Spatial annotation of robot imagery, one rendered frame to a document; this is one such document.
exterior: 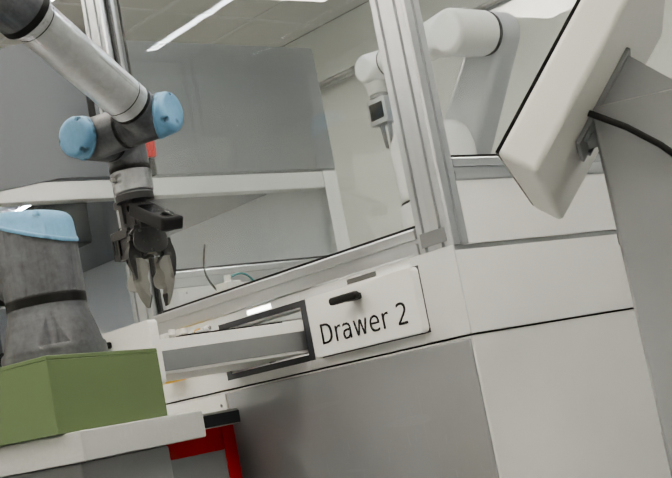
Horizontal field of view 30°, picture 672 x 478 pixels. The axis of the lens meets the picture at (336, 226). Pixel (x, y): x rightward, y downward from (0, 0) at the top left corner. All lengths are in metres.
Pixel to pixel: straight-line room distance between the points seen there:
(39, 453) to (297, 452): 0.80
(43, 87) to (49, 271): 1.48
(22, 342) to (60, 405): 0.16
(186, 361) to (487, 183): 0.60
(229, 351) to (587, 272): 0.65
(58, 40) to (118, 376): 0.57
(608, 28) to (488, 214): 0.79
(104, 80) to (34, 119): 1.13
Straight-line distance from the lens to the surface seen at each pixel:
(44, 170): 3.19
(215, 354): 2.21
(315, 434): 2.35
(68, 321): 1.81
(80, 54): 2.06
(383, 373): 2.18
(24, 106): 3.22
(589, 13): 1.37
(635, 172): 1.52
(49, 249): 1.83
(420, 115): 2.07
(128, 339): 2.19
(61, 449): 1.68
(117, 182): 2.33
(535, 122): 1.35
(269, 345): 2.28
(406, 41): 2.10
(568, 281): 2.21
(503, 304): 2.08
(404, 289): 2.09
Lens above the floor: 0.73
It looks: 8 degrees up
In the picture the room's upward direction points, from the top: 11 degrees counter-clockwise
